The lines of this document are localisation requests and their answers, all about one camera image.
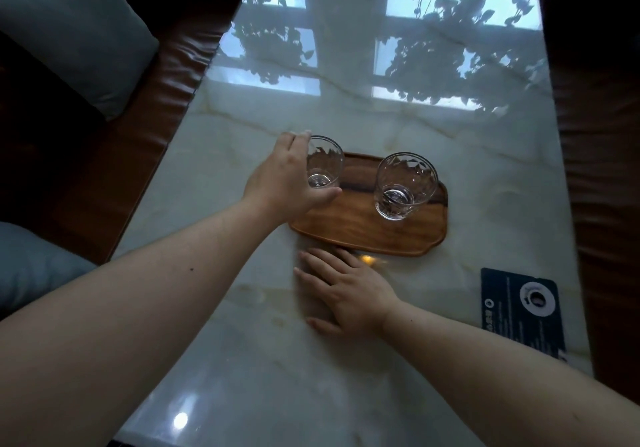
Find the person's left hand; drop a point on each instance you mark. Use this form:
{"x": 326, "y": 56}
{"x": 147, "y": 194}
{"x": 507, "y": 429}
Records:
{"x": 280, "y": 181}

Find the person's right hand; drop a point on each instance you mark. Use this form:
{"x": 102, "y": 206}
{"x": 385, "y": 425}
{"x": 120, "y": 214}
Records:
{"x": 352, "y": 296}

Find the person's left thumb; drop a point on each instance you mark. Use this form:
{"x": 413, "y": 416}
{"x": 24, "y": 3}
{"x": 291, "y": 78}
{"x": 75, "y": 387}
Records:
{"x": 322, "y": 197}

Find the person's right middle finger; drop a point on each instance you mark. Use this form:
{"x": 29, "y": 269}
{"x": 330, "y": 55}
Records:
{"x": 322, "y": 269}

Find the person's right little finger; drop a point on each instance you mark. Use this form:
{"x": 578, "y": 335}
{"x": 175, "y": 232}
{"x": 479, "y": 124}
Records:
{"x": 356, "y": 259}

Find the person's right thumb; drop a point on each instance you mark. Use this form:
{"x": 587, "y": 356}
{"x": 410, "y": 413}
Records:
{"x": 322, "y": 325}

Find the clear drinking glass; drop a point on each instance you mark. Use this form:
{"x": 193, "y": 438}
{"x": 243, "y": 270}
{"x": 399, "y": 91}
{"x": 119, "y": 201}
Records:
{"x": 327, "y": 161}
{"x": 406, "y": 186}

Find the person's right forearm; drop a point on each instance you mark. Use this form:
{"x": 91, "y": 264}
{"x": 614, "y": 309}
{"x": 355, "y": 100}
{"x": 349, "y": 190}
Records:
{"x": 500, "y": 376}

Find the person's left forearm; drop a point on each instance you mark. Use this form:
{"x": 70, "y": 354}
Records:
{"x": 150, "y": 311}

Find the wooden serving tray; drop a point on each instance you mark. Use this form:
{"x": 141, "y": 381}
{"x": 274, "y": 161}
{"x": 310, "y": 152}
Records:
{"x": 350, "y": 221}

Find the dark printed card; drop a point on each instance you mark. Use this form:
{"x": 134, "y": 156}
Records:
{"x": 510, "y": 311}

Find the brown leather sofa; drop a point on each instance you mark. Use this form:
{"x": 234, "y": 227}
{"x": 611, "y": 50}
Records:
{"x": 600, "y": 161}
{"x": 150, "y": 126}

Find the grey cushion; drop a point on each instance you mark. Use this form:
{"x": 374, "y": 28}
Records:
{"x": 35, "y": 266}
{"x": 75, "y": 31}

